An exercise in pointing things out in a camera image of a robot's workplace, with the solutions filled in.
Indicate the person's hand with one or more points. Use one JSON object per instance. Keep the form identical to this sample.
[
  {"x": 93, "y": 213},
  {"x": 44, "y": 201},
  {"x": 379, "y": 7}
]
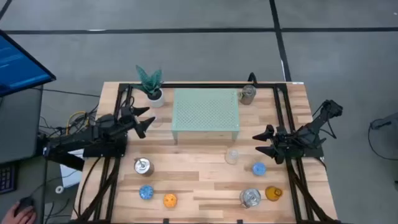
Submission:
[{"x": 18, "y": 217}]

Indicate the black computer mouse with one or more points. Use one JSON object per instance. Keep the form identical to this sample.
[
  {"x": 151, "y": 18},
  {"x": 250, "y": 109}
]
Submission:
[{"x": 25, "y": 202}]

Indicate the white tape roll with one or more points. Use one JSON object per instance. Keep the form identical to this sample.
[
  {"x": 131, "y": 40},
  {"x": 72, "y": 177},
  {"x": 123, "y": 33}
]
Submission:
[{"x": 59, "y": 189}]

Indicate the silver tin candle with tag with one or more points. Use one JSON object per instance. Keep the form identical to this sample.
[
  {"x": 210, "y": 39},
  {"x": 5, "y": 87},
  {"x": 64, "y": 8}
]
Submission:
[
  {"x": 144, "y": 166},
  {"x": 247, "y": 95},
  {"x": 250, "y": 197}
]

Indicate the white paper sheet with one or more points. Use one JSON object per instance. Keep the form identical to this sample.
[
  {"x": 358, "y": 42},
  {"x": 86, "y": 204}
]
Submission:
[{"x": 71, "y": 177}]

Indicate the clear ribbed glass candle holder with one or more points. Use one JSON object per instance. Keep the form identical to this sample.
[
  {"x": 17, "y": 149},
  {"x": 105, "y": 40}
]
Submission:
[
  {"x": 157, "y": 122},
  {"x": 232, "y": 156}
]

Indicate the black keyboard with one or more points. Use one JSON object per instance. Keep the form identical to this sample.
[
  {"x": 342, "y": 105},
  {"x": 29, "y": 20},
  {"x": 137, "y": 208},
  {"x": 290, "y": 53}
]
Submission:
[{"x": 7, "y": 179}]

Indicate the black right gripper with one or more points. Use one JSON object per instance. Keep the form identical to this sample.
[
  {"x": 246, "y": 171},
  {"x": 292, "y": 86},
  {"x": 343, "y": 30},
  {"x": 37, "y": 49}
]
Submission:
[{"x": 283, "y": 141}]

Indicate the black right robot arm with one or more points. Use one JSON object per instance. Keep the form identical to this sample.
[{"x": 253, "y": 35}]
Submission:
[{"x": 314, "y": 129}]

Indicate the green perforated metal shelf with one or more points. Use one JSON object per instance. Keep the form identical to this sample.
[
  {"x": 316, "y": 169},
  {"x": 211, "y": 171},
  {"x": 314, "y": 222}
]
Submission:
[{"x": 205, "y": 110}]

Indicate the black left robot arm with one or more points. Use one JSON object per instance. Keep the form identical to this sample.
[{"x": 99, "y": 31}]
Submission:
[{"x": 77, "y": 138}]

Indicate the black computer monitor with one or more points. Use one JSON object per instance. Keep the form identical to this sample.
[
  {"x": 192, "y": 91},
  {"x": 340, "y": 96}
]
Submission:
[{"x": 18, "y": 65}]

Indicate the white plant pot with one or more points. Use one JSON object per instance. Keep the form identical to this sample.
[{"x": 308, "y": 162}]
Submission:
[{"x": 157, "y": 101}]

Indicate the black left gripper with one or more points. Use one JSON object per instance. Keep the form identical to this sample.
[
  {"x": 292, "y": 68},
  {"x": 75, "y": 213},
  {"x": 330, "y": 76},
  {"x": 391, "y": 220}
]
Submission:
[{"x": 128, "y": 119}]

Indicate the green snake plant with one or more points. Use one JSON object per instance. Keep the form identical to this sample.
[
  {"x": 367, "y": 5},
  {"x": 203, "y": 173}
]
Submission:
[{"x": 150, "y": 81}]

